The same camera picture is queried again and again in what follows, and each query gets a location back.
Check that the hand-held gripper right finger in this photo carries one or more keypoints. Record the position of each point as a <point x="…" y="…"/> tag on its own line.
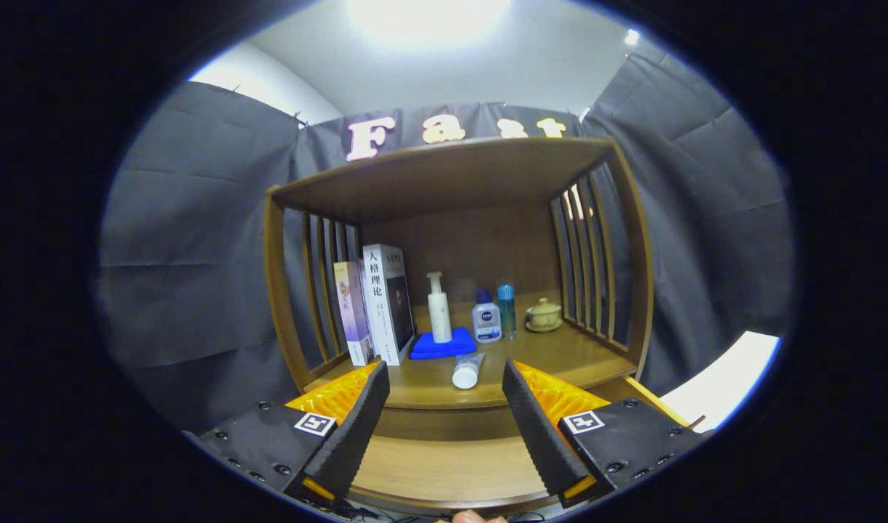
<point x="536" y="428"/>

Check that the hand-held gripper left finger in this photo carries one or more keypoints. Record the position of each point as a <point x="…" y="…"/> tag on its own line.
<point x="355" y="428"/>

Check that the white cream tube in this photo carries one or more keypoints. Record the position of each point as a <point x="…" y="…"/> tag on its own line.
<point x="465" y="374"/>

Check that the wooden drawer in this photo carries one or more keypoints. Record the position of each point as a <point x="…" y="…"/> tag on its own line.
<point x="451" y="468"/>

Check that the wooden countertop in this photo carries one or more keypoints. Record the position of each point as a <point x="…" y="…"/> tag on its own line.
<point x="414" y="385"/>

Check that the wooden cabinet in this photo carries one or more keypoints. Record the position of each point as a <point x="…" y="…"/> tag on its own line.
<point x="444" y="174"/>

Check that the yellow lidded teacup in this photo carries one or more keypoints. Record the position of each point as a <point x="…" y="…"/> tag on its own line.
<point x="544" y="317"/>

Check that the blue folded cloth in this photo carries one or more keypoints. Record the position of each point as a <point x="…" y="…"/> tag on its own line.
<point x="433" y="349"/>

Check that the purple book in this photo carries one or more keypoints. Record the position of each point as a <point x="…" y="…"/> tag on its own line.
<point x="351" y="312"/>

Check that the teal bottle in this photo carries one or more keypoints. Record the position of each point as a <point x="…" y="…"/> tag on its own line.
<point x="507" y="316"/>

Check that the white lotion bottle blue cap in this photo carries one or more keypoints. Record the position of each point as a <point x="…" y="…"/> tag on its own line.
<point x="486" y="323"/>

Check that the white book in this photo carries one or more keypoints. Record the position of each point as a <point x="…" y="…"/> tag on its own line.
<point x="378" y="305"/>

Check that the white pump bottle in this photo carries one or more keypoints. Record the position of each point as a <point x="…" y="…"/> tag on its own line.
<point x="439" y="319"/>

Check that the white side table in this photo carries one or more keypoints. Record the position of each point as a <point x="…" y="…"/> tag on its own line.
<point x="727" y="378"/>

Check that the ceiling light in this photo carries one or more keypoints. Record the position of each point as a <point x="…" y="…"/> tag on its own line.
<point x="429" y="18"/>

